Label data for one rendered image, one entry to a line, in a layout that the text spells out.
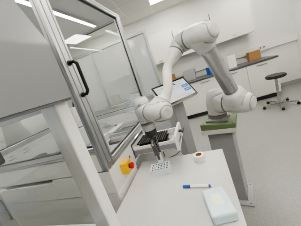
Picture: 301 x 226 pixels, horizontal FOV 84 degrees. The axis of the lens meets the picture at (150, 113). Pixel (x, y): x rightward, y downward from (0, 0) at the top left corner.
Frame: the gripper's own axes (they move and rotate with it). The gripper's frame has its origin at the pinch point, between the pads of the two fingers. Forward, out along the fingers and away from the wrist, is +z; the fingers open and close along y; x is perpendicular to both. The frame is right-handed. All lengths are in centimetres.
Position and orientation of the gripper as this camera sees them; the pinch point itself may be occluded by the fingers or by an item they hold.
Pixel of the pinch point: (159, 158)
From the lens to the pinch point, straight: 113.3
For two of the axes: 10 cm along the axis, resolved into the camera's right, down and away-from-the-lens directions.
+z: 3.1, 9.3, 2.1
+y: 1.3, -2.6, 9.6
